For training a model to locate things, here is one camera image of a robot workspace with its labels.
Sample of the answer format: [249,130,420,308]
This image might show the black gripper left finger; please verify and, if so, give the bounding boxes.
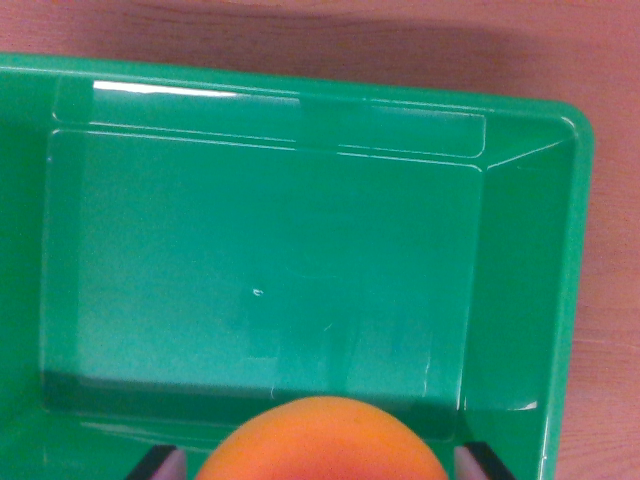
[123,444,187,480]

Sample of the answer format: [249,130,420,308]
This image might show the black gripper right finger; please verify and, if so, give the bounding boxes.
[453,441,519,480]

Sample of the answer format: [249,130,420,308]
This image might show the orange yellow apricot fruit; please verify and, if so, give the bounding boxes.
[193,395,450,480]

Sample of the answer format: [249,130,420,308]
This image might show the green plastic tray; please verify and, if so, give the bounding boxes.
[0,52,597,480]

